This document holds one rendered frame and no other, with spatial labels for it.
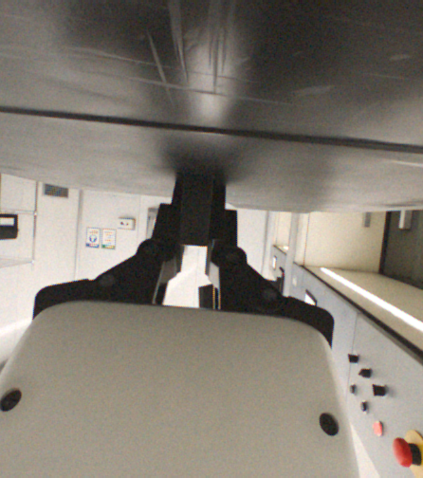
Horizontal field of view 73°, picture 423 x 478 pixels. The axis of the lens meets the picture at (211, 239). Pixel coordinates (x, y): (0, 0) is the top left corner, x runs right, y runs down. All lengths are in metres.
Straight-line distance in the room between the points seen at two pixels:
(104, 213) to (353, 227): 3.89
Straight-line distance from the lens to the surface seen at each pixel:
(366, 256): 1.82
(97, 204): 4.94
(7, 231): 3.36
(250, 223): 4.32
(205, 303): 1.79
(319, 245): 1.73
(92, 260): 5.01
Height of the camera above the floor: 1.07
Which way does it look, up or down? 4 degrees up
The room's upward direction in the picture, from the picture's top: 175 degrees counter-clockwise
